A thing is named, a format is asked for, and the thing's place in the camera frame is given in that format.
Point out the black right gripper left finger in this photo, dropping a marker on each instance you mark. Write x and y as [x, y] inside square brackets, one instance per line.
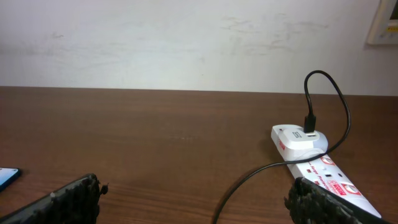
[74, 203]

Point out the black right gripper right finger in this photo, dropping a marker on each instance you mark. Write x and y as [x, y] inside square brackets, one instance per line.
[309, 203]

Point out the blue Galaxy smartphone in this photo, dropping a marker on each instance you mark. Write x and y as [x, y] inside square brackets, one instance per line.
[8, 176]

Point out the white USB charger adapter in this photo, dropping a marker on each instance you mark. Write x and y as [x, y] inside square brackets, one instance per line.
[294, 139]

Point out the white power strip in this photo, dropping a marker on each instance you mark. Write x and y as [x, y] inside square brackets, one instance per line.
[323, 171]

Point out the white wall fixture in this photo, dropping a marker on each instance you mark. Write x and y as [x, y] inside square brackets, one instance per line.
[383, 30]

